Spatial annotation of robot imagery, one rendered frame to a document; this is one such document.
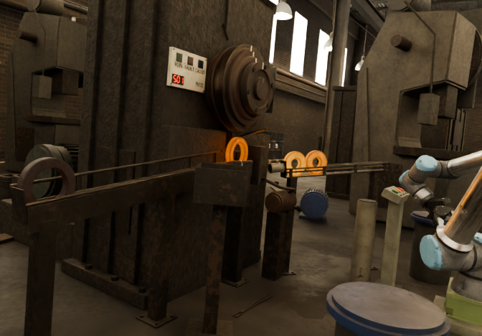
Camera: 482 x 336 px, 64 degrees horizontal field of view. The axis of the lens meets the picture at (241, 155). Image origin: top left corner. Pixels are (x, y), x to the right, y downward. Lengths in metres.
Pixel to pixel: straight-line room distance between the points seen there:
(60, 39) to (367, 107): 4.21
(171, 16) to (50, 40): 4.36
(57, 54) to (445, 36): 4.85
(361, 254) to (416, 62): 2.59
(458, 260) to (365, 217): 0.72
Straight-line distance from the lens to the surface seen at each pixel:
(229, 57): 2.01
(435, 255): 1.90
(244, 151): 2.20
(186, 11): 2.02
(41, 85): 5.94
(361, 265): 2.56
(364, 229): 2.50
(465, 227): 1.84
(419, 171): 2.11
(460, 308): 2.08
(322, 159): 2.56
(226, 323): 1.89
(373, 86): 4.74
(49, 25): 6.26
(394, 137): 4.55
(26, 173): 1.36
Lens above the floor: 0.86
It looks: 3 degrees down
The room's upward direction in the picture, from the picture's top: 5 degrees clockwise
